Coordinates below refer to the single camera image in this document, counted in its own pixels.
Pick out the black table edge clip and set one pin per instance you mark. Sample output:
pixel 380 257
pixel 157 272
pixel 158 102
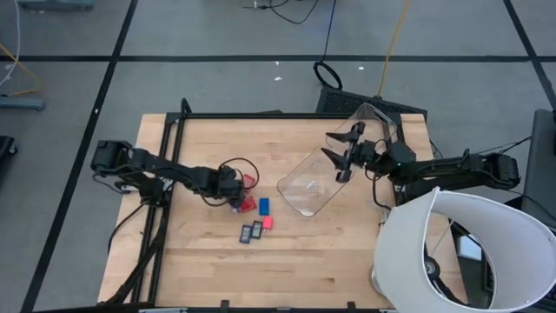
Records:
pixel 351 305
pixel 224 304

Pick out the dark grey cabinet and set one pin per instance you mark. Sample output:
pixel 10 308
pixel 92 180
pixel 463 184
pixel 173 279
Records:
pixel 540 165

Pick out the black mesh computer case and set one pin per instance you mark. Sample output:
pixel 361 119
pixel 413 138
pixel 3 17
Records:
pixel 343 102

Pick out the clear plastic bin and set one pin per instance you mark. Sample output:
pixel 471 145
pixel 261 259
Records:
pixel 373 117
pixel 304 191

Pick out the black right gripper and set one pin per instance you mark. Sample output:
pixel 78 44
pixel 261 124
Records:
pixel 362 154

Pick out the pink wall charger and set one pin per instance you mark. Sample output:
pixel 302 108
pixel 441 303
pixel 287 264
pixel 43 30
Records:
pixel 267 223

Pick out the blue card box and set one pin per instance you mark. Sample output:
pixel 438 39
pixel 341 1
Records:
pixel 263 206

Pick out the black framed digital display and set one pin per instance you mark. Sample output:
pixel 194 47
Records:
pixel 256 229

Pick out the black table frame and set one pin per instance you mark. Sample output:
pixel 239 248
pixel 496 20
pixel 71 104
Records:
pixel 282 115

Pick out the white lamp shade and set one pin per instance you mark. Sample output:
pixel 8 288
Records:
pixel 404 243

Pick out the grey floor bar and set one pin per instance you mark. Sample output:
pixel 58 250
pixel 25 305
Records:
pixel 21 103
pixel 56 4

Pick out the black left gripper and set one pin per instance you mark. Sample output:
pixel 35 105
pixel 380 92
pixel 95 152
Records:
pixel 228 184

